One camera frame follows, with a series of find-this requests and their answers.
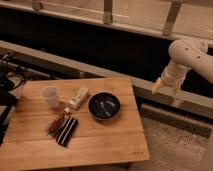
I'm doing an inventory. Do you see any metal window frame rail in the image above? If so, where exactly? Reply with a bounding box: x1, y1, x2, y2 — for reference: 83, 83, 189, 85
0, 0, 213, 48

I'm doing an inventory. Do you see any white tube bottle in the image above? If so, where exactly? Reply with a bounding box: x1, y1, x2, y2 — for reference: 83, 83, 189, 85
64, 87, 89, 113

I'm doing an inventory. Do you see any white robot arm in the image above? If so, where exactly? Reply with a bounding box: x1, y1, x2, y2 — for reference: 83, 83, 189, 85
152, 39, 213, 171

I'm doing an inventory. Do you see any black equipment with cables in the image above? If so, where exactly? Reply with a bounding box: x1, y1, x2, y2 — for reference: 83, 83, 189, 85
0, 53, 26, 145

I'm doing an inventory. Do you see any black white striped case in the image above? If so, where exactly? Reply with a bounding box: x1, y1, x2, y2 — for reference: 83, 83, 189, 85
56, 117, 78, 146

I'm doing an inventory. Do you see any wooden cutting board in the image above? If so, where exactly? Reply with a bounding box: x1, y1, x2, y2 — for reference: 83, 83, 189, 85
0, 78, 149, 171

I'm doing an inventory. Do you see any dark ceramic bowl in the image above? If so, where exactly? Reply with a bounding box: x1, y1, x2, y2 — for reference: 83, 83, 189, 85
88, 92, 121, 120

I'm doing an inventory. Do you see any translucent plastic cup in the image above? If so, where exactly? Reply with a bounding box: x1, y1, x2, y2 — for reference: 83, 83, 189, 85
41, 86, 60, 108

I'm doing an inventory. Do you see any red handled multitool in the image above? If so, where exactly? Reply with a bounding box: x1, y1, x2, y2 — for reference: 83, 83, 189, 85
46, 114, 66, 134

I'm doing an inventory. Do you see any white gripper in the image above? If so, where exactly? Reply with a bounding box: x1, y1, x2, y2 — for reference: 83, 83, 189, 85
152, 60, 187, 104

